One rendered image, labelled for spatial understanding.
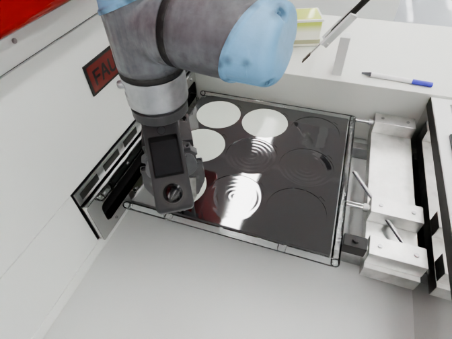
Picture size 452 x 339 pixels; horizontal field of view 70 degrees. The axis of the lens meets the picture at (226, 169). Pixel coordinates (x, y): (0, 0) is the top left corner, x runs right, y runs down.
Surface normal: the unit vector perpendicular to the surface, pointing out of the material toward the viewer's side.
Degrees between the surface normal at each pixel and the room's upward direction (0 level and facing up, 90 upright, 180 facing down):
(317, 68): 0
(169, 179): 31
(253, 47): 69
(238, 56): 84
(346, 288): 0
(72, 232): 90
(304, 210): 0
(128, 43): 93
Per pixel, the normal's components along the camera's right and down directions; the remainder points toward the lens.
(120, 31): -0.40, 0.65
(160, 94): 0.38, 0.66
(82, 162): 0.94, 0.22
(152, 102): 0.07, 0.72
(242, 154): -0.04, -0.69
